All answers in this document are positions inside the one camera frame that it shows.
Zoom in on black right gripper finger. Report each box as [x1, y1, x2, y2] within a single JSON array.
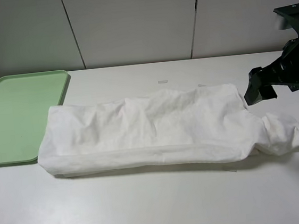
[[259, 85, 277, 101], [244, 67, 266, 106]]

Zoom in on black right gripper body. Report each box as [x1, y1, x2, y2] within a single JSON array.
[[261, 37, 299, 92]]

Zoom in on white short sleeve shirt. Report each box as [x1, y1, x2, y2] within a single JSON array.
[[38, 84, 299, 177]]

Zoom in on green plastic tray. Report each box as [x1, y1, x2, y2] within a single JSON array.
[[0, 70, 70, 167]]

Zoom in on clear tape marker lower right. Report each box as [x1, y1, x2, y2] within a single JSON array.
[[221, 165, 237, 172]]

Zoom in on clear tape marker top centre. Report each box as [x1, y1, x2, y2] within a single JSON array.
[[157, 80, 168, 84]]

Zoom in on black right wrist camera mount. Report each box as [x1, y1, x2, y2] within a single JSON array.
[[273, 3, 299, 36]]

